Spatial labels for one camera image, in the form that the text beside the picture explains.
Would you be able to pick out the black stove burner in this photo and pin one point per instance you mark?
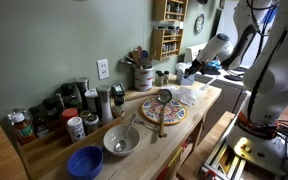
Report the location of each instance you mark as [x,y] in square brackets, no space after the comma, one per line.
[234,78]

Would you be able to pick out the metal fork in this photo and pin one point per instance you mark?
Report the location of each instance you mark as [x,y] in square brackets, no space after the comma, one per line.
[145,123]

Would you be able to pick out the white crumpled cloth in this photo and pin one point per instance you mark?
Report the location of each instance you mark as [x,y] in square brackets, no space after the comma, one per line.
[187,95]

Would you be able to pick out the decorative wall plate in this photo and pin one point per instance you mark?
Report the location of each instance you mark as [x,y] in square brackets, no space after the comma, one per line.
[199,23]

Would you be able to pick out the colourful patterned plate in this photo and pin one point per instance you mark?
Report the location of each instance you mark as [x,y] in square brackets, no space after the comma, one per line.
[175,113]

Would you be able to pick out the wooden robot stand board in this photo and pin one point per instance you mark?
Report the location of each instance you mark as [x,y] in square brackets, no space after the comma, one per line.
[200,146]

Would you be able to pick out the wooden spice tray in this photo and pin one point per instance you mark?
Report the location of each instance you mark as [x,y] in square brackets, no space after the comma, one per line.
[47,153]

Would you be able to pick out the white ceramic bowl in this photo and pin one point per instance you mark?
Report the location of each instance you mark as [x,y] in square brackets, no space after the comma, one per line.
[132,138]

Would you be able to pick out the red yellow package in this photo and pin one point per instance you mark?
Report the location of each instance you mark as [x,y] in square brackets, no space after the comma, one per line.
[170,163]

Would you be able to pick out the metal robot mounting frame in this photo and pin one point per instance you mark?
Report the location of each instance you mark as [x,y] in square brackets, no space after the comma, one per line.
[224,163]

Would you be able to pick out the small glass jar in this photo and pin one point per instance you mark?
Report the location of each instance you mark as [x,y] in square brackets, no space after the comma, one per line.
[85,114]

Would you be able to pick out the black kitchen timer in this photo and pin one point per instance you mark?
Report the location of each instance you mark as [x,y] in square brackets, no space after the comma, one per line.
[118,89]

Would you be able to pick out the wooden cutting board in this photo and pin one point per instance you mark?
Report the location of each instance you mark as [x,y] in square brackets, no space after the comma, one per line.
[137,94]

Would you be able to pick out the tall dark bottle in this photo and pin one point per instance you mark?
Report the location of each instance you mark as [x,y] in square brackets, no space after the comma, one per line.
[67,90]

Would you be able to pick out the dark sauce bottle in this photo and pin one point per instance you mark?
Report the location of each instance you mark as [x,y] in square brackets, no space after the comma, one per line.
[39,125]

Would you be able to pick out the blue plastic bowl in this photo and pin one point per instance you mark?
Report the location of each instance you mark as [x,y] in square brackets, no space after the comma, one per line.
[85,163]

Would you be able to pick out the dark spice jar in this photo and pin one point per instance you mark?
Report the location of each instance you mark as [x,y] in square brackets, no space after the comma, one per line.
[50,108]

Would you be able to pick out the pepper jar black lid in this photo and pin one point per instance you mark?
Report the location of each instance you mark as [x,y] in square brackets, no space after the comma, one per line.
[119,106]

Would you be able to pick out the white utensil crock red print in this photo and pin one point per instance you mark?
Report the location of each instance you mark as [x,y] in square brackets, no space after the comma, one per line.
[143,80]

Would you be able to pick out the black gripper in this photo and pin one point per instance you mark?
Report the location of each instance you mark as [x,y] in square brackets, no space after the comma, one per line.
[196,65]

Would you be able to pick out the brown wooden utensil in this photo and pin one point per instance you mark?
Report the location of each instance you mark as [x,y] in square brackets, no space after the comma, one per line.
[152,55]

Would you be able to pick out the metal spoon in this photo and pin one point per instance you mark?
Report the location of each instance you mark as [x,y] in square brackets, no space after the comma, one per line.
[120,145]

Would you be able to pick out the tall wooden wall spice rack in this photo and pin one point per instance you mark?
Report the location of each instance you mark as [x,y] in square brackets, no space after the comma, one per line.
[159,10]

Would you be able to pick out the steel canister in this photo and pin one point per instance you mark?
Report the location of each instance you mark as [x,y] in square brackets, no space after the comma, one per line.
[82,86]

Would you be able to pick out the blue tissue box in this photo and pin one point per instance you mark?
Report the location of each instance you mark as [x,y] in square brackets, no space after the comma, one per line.
[180,80]

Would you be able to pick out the white cap spice shaker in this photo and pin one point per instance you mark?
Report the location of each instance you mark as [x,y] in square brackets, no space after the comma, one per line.
[91,100]

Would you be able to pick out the steel and white grinder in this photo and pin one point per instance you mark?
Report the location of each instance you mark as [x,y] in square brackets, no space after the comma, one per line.
[105,106]

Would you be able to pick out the short wooden wall spice rack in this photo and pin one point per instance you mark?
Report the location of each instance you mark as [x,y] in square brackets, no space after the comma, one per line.
[157,43]

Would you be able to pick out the white printed shaker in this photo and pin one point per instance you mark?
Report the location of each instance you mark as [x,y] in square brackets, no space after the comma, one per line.
[76,130]

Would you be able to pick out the white plastic spatula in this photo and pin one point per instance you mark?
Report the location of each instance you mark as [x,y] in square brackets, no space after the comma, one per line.
[208,84]

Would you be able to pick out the white stove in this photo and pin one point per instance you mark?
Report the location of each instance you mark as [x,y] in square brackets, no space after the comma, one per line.
[224,96]

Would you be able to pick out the wooden slotted spatula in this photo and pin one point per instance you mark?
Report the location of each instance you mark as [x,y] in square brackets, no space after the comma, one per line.
[135,56]

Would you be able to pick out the hot sauce bottle white cap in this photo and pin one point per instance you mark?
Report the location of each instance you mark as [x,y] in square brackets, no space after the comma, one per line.
[24,130]

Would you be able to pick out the small jar metal lid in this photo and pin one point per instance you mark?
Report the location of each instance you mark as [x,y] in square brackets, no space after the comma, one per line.
[92,125]

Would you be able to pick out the white wall outlet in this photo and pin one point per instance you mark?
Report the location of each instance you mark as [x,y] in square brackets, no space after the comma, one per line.
[103,69]

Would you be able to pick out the small spice jar black lid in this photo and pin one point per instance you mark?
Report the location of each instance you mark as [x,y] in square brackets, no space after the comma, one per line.
[166,77]
[159,79]

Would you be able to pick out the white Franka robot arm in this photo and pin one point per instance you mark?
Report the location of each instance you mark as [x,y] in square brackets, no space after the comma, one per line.
[274,66]

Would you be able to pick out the red lid jar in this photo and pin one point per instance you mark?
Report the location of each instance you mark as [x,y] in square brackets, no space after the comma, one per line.
[69,113]

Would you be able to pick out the white refrigerator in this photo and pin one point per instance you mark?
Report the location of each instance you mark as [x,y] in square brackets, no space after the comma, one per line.
[229,20]

